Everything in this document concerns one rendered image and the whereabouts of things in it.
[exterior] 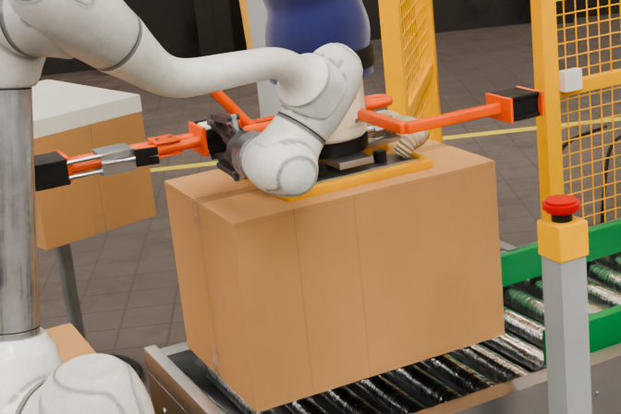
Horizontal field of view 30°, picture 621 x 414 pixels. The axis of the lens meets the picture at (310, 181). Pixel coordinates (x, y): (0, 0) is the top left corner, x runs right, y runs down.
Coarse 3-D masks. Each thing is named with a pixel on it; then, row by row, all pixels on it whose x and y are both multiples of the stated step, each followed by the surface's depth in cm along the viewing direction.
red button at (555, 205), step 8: (544, 200) 216; (552, 200) 214; (560, 200) 213; (568, 200) 213; (576, 200) 212; (544, 208) 213; (552, 208) 211; (560, 208) 211; (568, 208) 211; (576, 208) 211; (552, 216) 214; (560, 216) 213; (568, 216) 213
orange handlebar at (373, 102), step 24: (384, 96) 249; (264, 120) 240; (360, 120) 238; (384, 120) 228; (432, 120) 225; (456, 120) 227; (144, 144) 230; (168, 144) 228; (192, 144) 230; (72, 168) 220
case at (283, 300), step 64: (192, 192) 243; (256, 192) 238; (384, 192) 233; (448, 192) 240; (192, 256) 247; (256, 256) 223; (320, 256) 229; (384, 256) 236; (448, 256) 243; (192, 320) 257; (256, 320) 226; (320, 320) 232; (384, 320) 239; (448, 320) 247; (256, 384) 229; (320, 384) 236
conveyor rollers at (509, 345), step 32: (608, 256) 320; (512, 288) 303; (608, 288) 297; (512, 320) 286; (480, 352) 269; (512, 352) 271; (224, 384) 268; (384, 384) 257; (416, 384) 260; (480, 384) 254
